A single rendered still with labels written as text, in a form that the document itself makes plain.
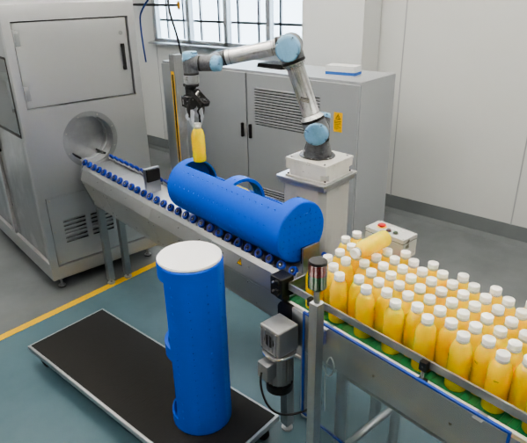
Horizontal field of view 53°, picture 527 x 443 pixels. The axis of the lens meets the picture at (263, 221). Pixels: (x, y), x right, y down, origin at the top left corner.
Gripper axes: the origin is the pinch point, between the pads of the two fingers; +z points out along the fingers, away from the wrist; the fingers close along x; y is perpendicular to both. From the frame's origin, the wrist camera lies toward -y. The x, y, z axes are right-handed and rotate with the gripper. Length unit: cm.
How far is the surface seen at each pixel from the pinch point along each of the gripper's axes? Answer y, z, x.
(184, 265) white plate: -57, 40, 49
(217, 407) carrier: -64, 115, 43
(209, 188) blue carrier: -24.0, 25.5, 11.3
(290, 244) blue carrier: -76, 39, 7
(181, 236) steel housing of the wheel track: 1, 59, 14
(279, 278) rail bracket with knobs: -87, 44, 24
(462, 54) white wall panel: 13, -9, -275
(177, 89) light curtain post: 65, -6, -30
